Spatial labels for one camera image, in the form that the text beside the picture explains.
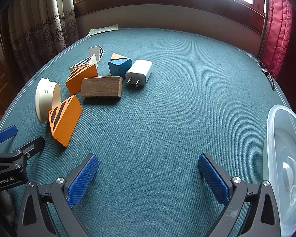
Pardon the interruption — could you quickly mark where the orange striped wooden block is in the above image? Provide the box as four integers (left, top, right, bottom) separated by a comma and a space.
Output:
48, 94, 83, 148
65, 64, 99, 95

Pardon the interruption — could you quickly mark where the black wristwatch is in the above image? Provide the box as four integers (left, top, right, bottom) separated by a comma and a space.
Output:
258, 60, 275, 90

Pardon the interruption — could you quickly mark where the patterned beige curtain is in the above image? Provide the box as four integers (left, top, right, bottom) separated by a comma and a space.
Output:
5, 0, 77, 82

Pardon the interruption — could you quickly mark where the blue wooden block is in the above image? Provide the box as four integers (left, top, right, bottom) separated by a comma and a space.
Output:
108, 58, 133, 77

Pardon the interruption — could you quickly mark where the person's left forearm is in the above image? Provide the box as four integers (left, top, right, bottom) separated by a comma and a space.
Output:
0, 189, 19, 237

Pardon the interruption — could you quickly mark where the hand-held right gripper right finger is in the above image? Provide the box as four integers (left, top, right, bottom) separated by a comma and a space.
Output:
198, 153, 282, 237

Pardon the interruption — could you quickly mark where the white round lid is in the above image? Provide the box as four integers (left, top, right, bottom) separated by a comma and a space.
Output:
35, 78, 62, 124

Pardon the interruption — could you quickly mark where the paper sheet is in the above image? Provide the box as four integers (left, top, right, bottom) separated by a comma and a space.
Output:
86, 24, 119, 37

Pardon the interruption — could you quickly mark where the brown wooden block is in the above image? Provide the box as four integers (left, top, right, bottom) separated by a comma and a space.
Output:
80, 76, 123, 99

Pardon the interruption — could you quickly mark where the clear plastic bowl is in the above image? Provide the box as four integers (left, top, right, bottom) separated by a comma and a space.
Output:
263, 105, 296, 237

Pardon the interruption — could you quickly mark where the white striped wedge block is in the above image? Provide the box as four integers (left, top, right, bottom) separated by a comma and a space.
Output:
69, 55, 98, 72
88, 45, 105, 62

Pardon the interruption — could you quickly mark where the wooden window frame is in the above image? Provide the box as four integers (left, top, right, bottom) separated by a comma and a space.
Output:
71, 0, 268, 34

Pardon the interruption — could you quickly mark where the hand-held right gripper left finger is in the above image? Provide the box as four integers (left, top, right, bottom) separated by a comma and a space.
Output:
17, 153, 99, 237

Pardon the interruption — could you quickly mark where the white wall charger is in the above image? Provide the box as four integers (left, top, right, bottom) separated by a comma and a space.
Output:
125, 60, 153, 88

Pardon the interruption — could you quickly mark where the red quilted curtain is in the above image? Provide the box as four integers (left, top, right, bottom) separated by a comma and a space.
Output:
258, 0, 294, 79

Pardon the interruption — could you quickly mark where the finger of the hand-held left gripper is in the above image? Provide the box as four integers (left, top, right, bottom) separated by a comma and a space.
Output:
13, 136, 45, 165
0, 125, 18, 154

